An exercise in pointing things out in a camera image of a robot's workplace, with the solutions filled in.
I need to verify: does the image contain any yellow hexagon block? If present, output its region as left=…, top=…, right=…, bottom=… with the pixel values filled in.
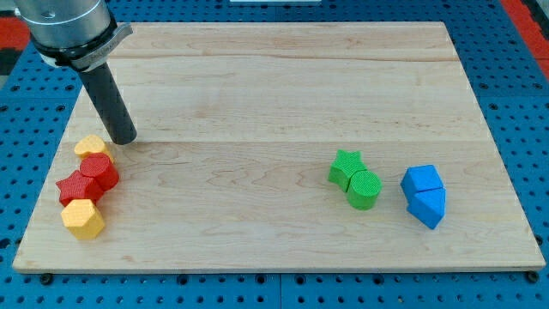
left=61, top=199, right=106, bottom=240

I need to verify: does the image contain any red circle block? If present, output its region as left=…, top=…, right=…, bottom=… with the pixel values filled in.
left=80, top=153, right=119, bottom=191

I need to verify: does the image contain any red star block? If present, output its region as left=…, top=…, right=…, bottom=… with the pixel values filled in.
left=56, top=170, right=105, bottom=207

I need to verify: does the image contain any blue triangle block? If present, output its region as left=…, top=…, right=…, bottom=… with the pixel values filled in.
left=407, top=188, right=446, bottom=230

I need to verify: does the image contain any green circle block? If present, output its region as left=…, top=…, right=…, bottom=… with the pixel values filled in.
left=347, top=171, right=383, bottom=210

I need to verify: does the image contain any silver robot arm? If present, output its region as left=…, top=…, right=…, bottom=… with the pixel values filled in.
left=14, top=0, right=137, bottom=145

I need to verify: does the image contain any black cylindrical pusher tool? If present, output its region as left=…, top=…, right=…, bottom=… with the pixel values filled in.
left=78, top=63, right=137, bottom=145

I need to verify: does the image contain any green star block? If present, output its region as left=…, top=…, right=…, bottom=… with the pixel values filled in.
left=328, top=149, right=367, bottom=192

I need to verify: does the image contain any yellow heart block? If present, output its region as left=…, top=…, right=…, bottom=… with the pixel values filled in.
left=74, top=135, right=114, bottom=162

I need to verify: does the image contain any light wooden board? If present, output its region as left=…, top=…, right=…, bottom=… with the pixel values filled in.
left=13, top=22, right=546, bottom=274

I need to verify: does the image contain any blue cube block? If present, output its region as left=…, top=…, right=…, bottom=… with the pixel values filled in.
left=401, top=165, right=443, bottom=197

